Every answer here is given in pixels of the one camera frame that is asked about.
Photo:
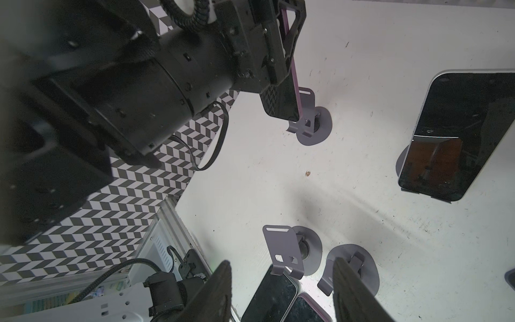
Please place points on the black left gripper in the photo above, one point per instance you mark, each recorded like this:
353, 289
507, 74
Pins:
261, 42

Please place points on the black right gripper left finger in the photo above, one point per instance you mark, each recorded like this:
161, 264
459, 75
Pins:
213, 301

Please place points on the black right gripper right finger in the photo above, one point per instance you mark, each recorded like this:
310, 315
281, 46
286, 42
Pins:
352, 300

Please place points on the purple phone stand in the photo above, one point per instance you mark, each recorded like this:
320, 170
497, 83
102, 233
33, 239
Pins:
306, 309

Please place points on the black phone stand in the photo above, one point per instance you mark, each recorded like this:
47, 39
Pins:
272, 300

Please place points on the phone reflecting pattern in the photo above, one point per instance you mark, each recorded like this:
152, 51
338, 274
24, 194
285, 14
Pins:
280, 97

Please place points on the black phone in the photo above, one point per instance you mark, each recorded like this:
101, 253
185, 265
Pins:
464, 117

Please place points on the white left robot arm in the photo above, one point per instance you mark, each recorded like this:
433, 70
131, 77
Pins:
81, 80

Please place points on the grey stand front right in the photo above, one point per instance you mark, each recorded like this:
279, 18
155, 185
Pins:
360, 261

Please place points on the grey stand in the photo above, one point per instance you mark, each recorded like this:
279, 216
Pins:
295, 251
360, 261
315, 124

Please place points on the grey stand front left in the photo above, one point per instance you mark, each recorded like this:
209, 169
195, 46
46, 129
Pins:
295, 251

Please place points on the grey stand far left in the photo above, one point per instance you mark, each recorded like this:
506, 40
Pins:
315, 124

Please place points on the white ventilation grille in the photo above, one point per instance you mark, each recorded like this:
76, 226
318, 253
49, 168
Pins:
154, 248

